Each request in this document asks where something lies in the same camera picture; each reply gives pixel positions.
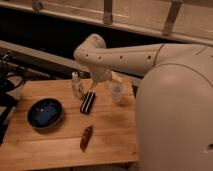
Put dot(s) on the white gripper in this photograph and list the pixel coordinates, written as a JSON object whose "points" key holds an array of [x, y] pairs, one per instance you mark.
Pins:
{"points": [[97, 78]]}

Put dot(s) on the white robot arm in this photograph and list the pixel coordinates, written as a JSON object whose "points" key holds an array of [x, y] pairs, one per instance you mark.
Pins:
{"points": [[174, 101]]}

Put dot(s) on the translucent plastic cup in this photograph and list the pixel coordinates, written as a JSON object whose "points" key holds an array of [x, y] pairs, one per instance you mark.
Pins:
{"points": [[117, 92]]}

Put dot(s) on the small clear bottle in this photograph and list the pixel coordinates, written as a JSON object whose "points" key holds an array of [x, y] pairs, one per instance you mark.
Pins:
{"points": [[77, 86]]}

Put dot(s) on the black white striped block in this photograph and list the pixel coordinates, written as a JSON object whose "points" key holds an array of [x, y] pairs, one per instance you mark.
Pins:
{"points": [[87, 102]]}

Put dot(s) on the dark bowl with blue inside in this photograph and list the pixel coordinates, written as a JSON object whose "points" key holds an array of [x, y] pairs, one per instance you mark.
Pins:
{"points": [[45, 113]]}

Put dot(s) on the metal railing frame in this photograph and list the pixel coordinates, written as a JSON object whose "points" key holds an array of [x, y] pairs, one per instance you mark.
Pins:
{"points": [[180, 20]]}

